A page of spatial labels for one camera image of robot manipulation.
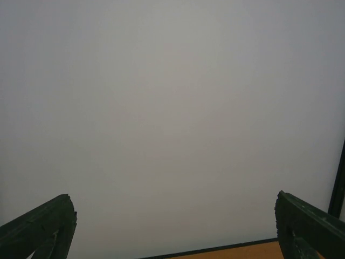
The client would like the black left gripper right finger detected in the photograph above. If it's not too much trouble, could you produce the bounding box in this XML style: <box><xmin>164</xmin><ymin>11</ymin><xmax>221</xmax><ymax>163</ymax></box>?
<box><xmin>274</xmin><ymin>190</ymin><xmax>344</xmax><ymax>259</ymax></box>

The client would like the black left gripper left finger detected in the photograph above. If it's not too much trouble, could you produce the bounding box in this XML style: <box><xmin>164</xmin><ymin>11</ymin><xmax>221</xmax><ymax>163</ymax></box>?
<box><xmin>1</xmin><ymin>194</ymin><xmax>77</xmax><ymax>258</ymax></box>

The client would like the black enclosure frame post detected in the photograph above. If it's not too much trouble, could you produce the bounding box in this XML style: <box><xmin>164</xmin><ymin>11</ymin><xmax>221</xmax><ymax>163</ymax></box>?
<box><xmin>328</xmin><ymin>145</ymin><xmax>345</xmax><ymax>219</ymax></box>

